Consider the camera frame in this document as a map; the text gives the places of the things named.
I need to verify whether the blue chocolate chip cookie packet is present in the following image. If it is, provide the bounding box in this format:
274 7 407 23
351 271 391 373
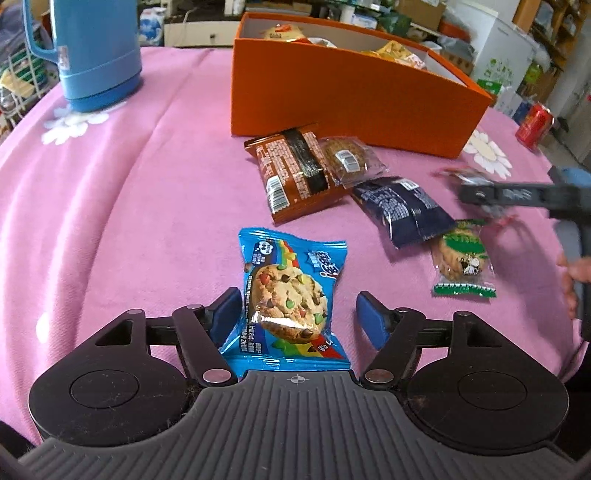
219 228 351 377

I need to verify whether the green white biscuit packet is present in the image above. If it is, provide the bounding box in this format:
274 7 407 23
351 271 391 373
431 219 497 299

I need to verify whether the dark navy snack packet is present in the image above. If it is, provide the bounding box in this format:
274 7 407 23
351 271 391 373
352 176 456 249

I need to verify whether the clear brown cookie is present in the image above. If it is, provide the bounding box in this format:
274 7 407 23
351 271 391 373
320 136 389 189

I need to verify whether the brown orange snack packet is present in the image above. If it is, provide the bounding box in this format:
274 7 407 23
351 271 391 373
243 124 346 225

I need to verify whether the red clear snack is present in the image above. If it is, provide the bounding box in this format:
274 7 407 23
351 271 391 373
436 166 532 228

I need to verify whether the person right hand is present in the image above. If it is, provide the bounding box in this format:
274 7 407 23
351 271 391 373
557 253 591 319

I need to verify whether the red soda can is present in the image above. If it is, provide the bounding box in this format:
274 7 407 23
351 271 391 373
516 103 554 151

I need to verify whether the pink floral tablecloth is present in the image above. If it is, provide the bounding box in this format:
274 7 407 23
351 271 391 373
1 48 585 441

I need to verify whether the white mini fridge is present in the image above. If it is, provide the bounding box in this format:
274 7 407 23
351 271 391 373
458 1 538 96

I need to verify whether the orange storage box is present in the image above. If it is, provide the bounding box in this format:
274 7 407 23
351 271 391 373
230 13 491 159

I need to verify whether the blue thermos jug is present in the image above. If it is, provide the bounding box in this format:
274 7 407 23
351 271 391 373
22 0 142 113

